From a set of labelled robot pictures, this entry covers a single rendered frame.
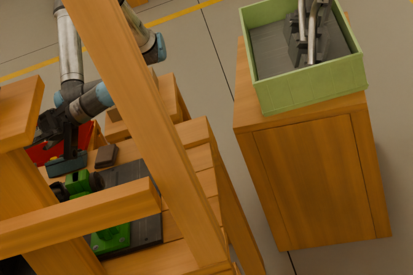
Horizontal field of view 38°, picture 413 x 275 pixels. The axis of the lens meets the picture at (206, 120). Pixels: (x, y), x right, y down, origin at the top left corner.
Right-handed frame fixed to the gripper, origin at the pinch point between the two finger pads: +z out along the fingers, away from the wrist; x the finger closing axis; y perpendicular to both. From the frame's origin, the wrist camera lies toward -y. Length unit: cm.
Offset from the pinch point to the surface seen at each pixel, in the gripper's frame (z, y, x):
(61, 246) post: -7.1, -33.2, 16.3
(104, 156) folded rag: -2.3, -4.4, -38.6
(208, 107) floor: 2, 28, -206
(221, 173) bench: -31, -29, -65
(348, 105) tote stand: -86, -30, -71
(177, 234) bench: -25, -44, -17
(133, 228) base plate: -11.9, -35.3, -16.6
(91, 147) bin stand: 14, 8, -63
